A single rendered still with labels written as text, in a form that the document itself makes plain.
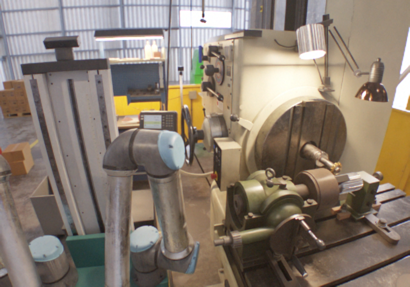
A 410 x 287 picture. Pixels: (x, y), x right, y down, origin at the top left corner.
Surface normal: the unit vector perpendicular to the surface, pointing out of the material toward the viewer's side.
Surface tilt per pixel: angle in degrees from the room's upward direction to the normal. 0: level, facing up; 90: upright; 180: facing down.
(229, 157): 90
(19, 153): 90
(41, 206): 90
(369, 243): 0
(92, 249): 90
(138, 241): 5
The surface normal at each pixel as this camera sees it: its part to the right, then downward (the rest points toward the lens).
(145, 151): -0.19, 0.08
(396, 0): 0.22, 0.34
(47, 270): 0.59, 0.28
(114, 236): 0.10, 0.00
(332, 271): 0.00, -0.94
